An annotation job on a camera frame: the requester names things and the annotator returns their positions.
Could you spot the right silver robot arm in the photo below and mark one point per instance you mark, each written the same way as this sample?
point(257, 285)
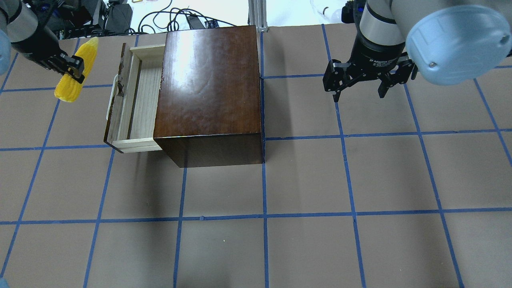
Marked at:
point(446, 41)

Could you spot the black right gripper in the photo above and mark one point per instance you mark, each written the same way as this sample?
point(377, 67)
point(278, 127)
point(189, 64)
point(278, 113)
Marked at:
point(375, 58)

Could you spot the yellow corn cob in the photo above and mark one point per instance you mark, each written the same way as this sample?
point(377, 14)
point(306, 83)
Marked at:
point(71, 84)

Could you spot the light wood drawer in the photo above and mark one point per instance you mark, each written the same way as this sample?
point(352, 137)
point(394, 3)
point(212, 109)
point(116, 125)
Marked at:
point(131, 113)

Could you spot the aluminium frame post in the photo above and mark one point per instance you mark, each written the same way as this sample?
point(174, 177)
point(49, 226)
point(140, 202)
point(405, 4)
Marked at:
point(257, 15)

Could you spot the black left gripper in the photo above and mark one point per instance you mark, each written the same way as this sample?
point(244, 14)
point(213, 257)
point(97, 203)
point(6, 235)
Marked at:
point(38, 49)

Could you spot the dark wooden drawer cabinet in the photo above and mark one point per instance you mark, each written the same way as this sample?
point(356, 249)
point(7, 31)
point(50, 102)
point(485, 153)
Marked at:
point(209, 104)

